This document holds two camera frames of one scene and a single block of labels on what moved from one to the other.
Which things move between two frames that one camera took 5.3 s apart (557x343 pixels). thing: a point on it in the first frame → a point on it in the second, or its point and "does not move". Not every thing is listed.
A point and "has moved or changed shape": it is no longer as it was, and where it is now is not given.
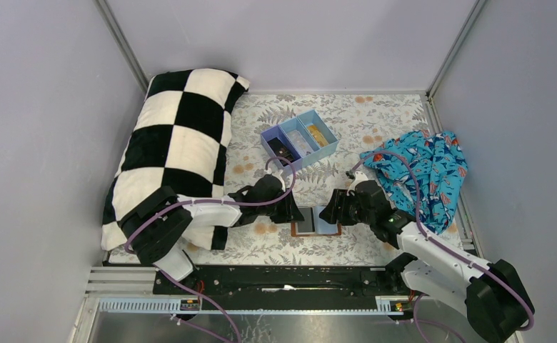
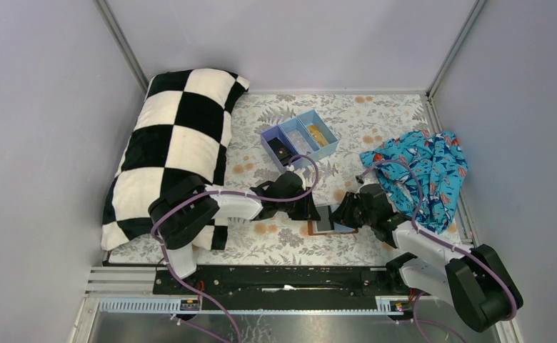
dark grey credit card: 308,224 → 324,224
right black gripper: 337,208 does not move
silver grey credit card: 302,146 does not move
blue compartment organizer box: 303,140 does not move
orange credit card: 318,135 does not move
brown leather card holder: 313,225 has moved or changed shape
